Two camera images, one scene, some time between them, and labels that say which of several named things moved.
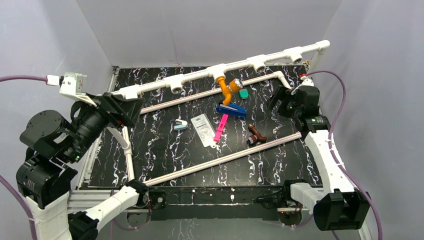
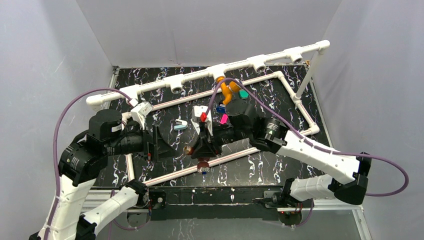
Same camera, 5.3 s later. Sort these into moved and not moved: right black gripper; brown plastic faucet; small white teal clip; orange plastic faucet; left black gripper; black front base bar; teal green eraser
Moved: brown plastic faucet; left black gripper; right black gripper
Not moved: black front base bar; orange plastic faucet; teal green eraser; small white teal clip
